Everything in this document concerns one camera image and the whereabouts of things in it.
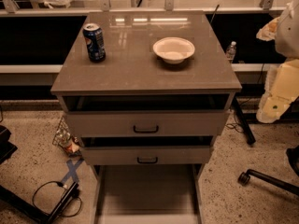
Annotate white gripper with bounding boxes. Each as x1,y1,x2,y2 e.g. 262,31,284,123
256,59,299,123

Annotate blue pepsi can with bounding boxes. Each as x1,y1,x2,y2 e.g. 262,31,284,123
82,23,106,63

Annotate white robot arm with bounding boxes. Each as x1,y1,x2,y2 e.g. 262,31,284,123
256,0,299,123

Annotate grey drawer cabinet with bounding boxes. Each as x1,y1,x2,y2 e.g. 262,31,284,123
50,10,243,224

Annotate open bottom drawer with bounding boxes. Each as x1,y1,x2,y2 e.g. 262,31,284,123
91,164,203,224

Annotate black table leg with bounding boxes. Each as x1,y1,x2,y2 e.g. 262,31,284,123
232,97,256,146

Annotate clear plastic water bottle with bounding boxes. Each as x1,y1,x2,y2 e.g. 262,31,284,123
225,41,236,63

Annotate black office chair base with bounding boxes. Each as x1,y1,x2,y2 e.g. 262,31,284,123
237,145,299,197

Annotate white paper bowl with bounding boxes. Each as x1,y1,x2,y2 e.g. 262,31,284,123
152,37,195,64

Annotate middle drawer with black handle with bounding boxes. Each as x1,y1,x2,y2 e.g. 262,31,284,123
80,146,211,165

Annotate drawer with black handle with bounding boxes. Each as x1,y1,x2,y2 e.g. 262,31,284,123
80,146,211,165
64,111,229,137

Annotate top drawer with black handle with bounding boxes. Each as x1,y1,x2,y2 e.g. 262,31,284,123
64,111,229,137

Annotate wire basket with trash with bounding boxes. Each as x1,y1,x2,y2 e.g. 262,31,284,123
52,117,81,157

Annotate black stand with cable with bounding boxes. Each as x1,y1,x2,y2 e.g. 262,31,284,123
0,181,83,224

